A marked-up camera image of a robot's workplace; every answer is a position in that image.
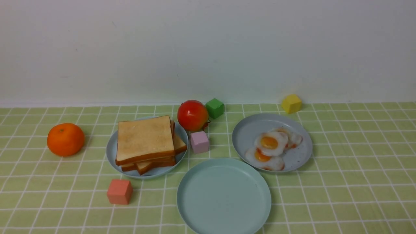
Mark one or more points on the toast slice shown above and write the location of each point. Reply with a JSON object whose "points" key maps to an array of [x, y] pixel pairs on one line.
{"points": [[145, 166], [128, 167], [144, 139], [179, 145]]}

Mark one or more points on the fried egg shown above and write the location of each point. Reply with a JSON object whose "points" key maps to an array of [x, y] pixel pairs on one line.
{"points": [[294, 138], [271, 143], [258, 160]]}

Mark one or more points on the green cube block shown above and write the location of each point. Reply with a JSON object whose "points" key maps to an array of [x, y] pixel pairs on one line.
{"points": [[215, 108]]}

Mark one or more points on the red tomato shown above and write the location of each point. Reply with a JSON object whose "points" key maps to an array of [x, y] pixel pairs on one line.
{"points": [[193, 116]]}

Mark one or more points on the pink cube block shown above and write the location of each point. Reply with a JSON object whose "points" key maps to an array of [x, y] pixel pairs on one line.
{"points": [[199, 142]]}

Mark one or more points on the grey-blue egg plate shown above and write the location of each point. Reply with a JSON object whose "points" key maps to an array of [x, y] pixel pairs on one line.
{"points": [[248, 129]]}

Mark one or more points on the teal empty serving plate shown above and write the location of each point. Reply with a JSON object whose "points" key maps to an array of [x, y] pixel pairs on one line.
{"points": [[223, 196]]}

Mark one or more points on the yellow cube block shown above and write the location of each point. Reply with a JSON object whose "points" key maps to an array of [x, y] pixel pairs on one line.
{"points": [[291, 104]]}

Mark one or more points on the light blue bread plate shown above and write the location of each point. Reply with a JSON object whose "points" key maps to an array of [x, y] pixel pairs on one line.
{"points": [[111, 152]]}

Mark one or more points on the salmon red cube block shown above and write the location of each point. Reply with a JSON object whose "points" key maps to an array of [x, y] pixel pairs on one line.
{"points": [[119, 192]]}

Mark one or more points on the orange mandarin fruit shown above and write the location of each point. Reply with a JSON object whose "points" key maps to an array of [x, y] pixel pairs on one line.
{"points": [[65, 139]]}

